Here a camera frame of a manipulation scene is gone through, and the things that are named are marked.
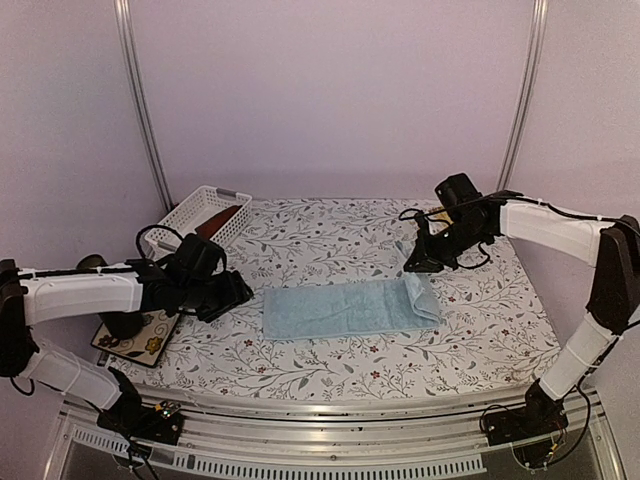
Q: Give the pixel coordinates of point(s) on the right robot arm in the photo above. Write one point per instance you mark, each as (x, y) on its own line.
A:
(583, 264)

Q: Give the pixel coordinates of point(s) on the left aluminium frame post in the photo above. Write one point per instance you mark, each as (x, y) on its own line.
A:
(124, 22)

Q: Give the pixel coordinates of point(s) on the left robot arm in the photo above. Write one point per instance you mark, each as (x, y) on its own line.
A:
(194, 279)

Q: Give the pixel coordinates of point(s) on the floral square ceramic plate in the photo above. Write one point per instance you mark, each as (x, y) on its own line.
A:
(144, 348)

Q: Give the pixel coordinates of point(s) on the floral patterned table mat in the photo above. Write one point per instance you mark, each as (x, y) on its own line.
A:
(495, 332)

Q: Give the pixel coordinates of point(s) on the woven bamboo tray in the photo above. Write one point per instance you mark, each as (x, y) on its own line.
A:
(437, 219)

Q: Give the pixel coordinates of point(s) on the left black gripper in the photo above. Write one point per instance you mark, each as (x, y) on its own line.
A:
(234, 293)

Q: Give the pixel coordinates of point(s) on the white perforated plastic basket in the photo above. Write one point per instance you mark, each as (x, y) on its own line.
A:
(194, 210)

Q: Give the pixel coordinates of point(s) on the right aluminium frame post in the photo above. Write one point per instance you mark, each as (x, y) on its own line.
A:
(526, 91)

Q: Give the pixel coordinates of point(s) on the light blue towel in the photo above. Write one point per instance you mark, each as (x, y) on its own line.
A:
(406, 303)

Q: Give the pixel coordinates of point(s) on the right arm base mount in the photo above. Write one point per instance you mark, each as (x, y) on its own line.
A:
(502, 425)

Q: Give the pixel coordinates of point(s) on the aluminium frame post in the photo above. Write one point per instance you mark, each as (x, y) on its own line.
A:
(526, 91)
(124, 22)

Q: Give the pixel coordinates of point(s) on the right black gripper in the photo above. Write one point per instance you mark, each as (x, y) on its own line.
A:
(426, 264)

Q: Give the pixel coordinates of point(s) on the front aluminium rail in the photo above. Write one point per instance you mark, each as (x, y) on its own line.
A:
(425, 438)

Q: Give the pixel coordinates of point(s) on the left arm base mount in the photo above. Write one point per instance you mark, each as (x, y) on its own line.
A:
(132, 420)

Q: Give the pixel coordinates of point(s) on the dark red towel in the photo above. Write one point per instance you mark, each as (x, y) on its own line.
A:
(210, 227)

